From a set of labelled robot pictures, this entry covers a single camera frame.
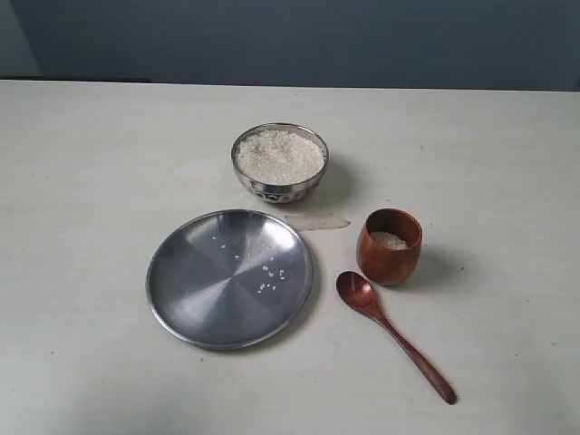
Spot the red-brown wooden spoon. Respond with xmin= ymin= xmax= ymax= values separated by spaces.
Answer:
xmin=335 ymin=271 xmax=458 ymax=405

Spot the brown wooden cup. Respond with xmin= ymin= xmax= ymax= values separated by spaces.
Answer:
xmin=356 ymin=208 xmax=423 ymax=286

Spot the steel bowl of rice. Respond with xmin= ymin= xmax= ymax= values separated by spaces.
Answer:
xmin=231 ymin=122 xmax=330 ymax=204

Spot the clear tape strip on table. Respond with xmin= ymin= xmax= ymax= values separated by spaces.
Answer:
xmin=284 ymin=212 xmax=351 ymax=231

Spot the round steel plate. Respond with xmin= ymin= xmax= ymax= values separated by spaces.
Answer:
xmin=145 ymin=209 xmax=314 ymax=351

